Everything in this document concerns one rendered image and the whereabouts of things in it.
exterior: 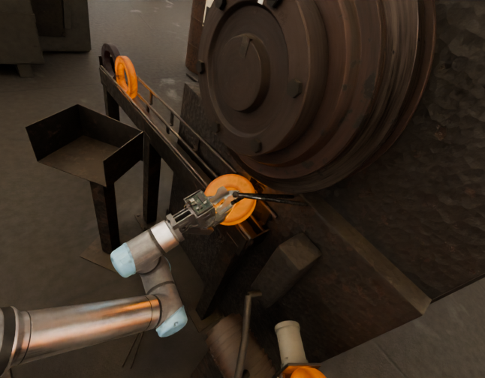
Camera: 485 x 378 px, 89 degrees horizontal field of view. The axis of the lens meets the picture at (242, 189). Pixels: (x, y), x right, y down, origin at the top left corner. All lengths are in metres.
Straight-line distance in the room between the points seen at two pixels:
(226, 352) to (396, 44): 0.75
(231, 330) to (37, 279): 0.98
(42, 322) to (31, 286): 0.93
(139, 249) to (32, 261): 0.94
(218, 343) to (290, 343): 0.23
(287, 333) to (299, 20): 0.60
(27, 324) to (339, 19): 0.63
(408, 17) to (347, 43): 0.07
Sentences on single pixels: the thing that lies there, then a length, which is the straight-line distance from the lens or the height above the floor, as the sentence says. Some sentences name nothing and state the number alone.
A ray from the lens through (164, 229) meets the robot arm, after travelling 0.65.
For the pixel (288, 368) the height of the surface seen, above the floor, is 0.70.
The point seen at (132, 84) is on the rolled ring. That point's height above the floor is 0.70.
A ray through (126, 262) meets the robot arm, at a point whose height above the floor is 0.69.
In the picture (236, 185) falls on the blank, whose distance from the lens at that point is 0.74.
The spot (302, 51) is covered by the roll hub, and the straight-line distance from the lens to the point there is 0.38.
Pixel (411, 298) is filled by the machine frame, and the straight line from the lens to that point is 0.64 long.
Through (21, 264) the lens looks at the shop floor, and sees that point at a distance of 1.55.
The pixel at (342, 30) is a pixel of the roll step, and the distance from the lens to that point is 0.41.
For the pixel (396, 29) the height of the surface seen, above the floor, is 1.25.
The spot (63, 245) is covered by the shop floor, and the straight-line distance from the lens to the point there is 1.55.
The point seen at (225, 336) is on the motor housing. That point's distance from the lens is 0.79.
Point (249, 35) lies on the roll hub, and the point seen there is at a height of 1.17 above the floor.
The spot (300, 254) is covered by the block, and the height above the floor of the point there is 0.80.
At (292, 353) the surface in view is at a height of 0.70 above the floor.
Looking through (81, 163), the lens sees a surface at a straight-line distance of 1.03.
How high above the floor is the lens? 1.26
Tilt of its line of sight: 42 degrees down
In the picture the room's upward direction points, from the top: 22 degrees clockwise
